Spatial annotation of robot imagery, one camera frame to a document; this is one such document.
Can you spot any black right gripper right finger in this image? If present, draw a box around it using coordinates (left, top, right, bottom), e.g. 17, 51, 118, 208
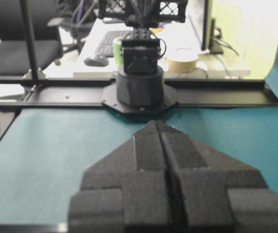
157, 121, 278, 233

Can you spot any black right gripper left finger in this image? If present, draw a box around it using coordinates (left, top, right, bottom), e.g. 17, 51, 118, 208
68, 121, 172, 233

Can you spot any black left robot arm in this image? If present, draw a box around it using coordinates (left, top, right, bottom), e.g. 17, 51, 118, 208
98, 0, 187, 107

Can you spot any black computer mouse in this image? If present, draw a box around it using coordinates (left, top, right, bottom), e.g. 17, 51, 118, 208
84, 54, 109, 67

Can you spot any green tape roll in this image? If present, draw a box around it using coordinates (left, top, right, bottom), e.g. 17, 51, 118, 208
113, 37, 123, 66

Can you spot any brown tape roll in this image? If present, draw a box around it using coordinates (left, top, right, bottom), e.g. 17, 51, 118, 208
167, 50, 198, 73

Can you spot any black keyboard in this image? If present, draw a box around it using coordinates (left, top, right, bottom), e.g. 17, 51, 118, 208
96, 30, 131, 58

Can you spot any black monitor stand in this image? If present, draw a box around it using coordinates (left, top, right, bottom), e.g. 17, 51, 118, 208
201, 0, 224, 55

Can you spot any white desk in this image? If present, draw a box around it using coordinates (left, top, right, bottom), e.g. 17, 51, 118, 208
73, 11, 251, 79

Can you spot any black office chair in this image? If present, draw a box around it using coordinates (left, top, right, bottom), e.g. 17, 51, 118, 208
0, 0, 91, 76

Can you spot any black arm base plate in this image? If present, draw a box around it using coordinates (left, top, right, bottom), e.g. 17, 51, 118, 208
101, 83, 180, 114

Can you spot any black aluminium frame rail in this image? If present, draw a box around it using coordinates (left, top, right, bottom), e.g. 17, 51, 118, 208
0, 77, 278, 114

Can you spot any black vertical frame post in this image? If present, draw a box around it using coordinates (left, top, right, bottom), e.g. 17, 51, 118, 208
19, 0, 46, 82

